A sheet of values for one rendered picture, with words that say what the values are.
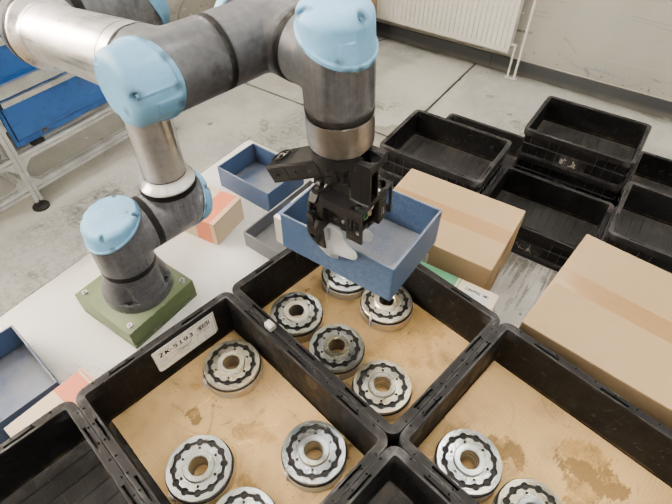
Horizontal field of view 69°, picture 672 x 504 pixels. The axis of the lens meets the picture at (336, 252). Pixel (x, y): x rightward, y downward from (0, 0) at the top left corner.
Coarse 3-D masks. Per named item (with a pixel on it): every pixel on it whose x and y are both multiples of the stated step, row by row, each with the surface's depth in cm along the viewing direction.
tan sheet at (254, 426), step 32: (160, 384) 88; (192, 384) 88; (288, 384) 88; (128, 416) 84; (160, 416) 84; (192, 416) 84; (224, 416) 84; (256, 416) 84; (288, 416) 84; (320, 416) 84; (160, 448) 81; (256, 448) 81; (352, 448) 81; (160, 480) 77; (256, 480) 77
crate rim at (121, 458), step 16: (208, 304) 88; (240, 304) 88; (192, 320) 86; (256, 320) 86; (160, 336) 83; (272, 336) 83; (144, 352) 81; (288, 352) 81; (112, 368) 79; (304, 368) 79; (96, 384) 77; (320, 384) 77; (80, 400) 76; (336, 400) 76; (96, 416) 74; (352, 416) 74; (96, 432) 72; (384, 432) 72; (112, 448) 71; (384, 448) 71; (128, 464) 69; (368, 464) 69; (144, 480) 68; (352, 480) 68; (144, 496) 66; (336, 496) 66
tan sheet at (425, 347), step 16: (320, 272) 106; (304, 288) 103; (320, 288) 103; (272, 304) 100; (336, 304) 100; (352, 304) 100; (416, 304) 100; (336, 320) 98; (352, 320) 98; (416, 320) 98; (432, 320) 98; (368, 336) 95; (384, 336) 95; (400, 336) 95; (416, 336) 95; (432, 336) 95; (448, 336) 95; (368, 352) 93; (384, 352) 93; (400, 352) 93; (416, 352) 93; (432, 352) 93; (448, 352) 93; (416, 368) 90; (432, 368) 90; (416, 384) 88; (400, 416) 84
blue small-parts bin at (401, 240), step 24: (288, 216) 74; (408, 216) 80; (432, 216) 77; (288, 240) 77; (312, 240) 74; (384, 240) 80; (408, 240) 80; (432, 240) 78; (336, 264) 74; (360, 264) 70; (384, 264) 67; (408, 264) 72; (384, 288) 70
